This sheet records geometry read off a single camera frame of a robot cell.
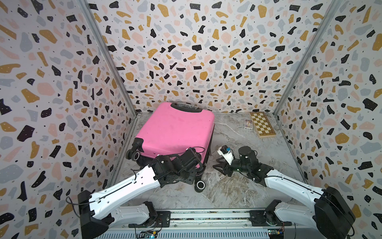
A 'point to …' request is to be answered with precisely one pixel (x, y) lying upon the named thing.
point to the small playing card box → (248, 124)
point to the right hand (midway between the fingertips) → (216, 163)
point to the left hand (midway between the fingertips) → (194, 174)
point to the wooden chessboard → (263, 128)
